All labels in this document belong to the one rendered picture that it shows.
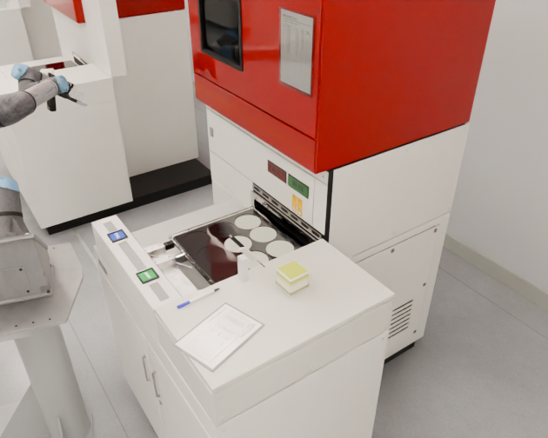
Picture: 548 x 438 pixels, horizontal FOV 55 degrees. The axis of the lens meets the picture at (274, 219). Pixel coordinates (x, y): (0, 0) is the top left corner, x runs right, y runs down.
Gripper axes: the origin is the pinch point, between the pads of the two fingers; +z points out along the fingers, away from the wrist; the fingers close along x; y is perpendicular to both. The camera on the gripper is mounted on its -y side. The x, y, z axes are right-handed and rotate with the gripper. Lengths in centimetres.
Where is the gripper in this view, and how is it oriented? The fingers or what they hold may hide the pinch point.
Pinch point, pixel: (78, 102)
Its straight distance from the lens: 286.2
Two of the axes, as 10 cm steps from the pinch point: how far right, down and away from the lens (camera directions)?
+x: -7.3, -4.2, 5.3
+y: 4.5, -8.9, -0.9
